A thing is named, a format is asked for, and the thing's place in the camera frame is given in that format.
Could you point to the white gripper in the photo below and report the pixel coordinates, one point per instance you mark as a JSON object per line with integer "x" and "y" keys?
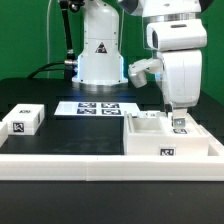
{"x": 177, "y": 45}

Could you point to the white door panel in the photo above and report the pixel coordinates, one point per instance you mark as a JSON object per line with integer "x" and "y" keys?
{"x": 191, "y": 128}
{"x": 149, "y": 114}

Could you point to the white cabinet body box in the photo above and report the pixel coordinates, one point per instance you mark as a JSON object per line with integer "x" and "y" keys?
{"x": 145, "y": 137}

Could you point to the white base sheet with tags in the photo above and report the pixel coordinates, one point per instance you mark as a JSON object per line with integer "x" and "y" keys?
{"x": 109, "y": 109}

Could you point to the small white box with tag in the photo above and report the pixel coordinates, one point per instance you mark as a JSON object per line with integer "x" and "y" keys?
{"x": 24, "y": 119}

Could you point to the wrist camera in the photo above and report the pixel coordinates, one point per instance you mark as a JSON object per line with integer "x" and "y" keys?
{"x": 138, "y": 70}

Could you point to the white U-shaped fence frame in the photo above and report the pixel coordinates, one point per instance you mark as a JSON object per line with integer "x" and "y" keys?
{"x": 81, "y": 150}

